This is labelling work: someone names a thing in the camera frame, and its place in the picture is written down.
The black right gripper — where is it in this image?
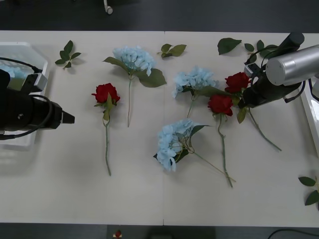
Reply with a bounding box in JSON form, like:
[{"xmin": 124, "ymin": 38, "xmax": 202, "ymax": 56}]
[{"xmin": 240, "ymin": 72, "xmax": 274, "ymax": 109}]

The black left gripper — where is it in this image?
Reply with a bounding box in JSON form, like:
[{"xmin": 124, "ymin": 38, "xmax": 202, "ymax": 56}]
[{"xmin": 30, "ymin": 98, "xmax": 76, "ymax": 130}]

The red rose with green stem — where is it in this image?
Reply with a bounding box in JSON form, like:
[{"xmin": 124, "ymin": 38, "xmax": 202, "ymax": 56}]
[
  {"xmin": 224, "ymin": 71, "xmax": 283, "ymax": 152},
  {"xmin": 91, "ymin": 83, "xmax": 121, "ymax": 177},
  {"xmin": 207, "ymin": 94, "xmax": 237, "ymax": 188}
]

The pale blue flower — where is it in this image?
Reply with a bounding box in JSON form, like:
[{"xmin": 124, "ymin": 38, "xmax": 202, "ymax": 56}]
[
  {"xmin": 153, "ymin": 118, "xmax": 237, "ymax": 183},
  {"xmin": 171, "ymin": 65, "xmax": 234, "ymax": 119},
  {"xmin": 102, "ymin": 45, "xmax": 167, "ymax": 128},
  {"xmin": 0, "ymin": 65, "xmax": 25, "ymax": 80}
]

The loose green leaf twig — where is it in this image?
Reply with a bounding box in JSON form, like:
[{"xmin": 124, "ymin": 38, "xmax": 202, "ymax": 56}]
[
  {"xmin": 244, "ymin": 39, "xmax": 281, "ymax": 64},
  {"xmin": 54, "ymin": 40, "xmax": 82, "ymax": 70},
  {"xmin": 298, "ymin": 171, "xmax": 319, "ymax": 207}
]

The shallow white box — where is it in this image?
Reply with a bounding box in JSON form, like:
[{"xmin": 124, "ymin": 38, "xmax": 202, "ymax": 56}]
[
  {"xmin": 0, "ymin": 41, "xmax": 50, "ymax": 152},
  {"xmin": 300, "ymin": 74, "xmax": 319, "ymax": 161}
]

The single large green leaf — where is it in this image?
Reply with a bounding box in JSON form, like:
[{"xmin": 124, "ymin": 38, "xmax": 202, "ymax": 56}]
[{"xmin": 217, "ymin": 37, "xmax": 243, "ymax": 56}]

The olive green leaf twig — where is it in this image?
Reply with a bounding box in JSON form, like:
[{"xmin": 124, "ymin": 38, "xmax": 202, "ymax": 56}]
[{"xmin": 156, "ymin": 43, "xmax": 187, "ymax": 59}]

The pale blue flower, thin stem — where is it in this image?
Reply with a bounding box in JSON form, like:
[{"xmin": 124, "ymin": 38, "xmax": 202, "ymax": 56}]
[{"xmin": 153, "ymin": 118, "xmax": 237, "ymax": 183}]

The white chair caster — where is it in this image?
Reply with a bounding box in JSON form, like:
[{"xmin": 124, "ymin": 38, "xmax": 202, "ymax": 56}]
[{"xmin": 103, "ymin": 0, "xmax": 114, "ymax": 15}]

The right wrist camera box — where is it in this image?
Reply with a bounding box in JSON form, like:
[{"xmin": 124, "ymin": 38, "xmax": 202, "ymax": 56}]
[{"xmin": 243, "ymin": 63, "xmax": 259, "ymax": 76}]

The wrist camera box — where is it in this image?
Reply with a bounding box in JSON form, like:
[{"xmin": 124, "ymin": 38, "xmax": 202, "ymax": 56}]
[
  {"xmin": 243, "ymin": 63, "xmax": 259, "ymax": 76},
  {"xmin": 24, "ymin": 73, "xmax": 48, "ymax": 92}
]

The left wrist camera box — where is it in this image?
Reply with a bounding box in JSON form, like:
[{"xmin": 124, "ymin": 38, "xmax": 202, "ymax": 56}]
[{"xmin": 24, "ymin": 73, "xmax": 48, "ymax": 92}]

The black floor cable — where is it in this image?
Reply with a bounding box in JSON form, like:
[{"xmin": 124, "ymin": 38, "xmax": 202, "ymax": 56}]
[{"xmin": 267, "ymin": 228, "xmax": 319, "ymax": 239}]

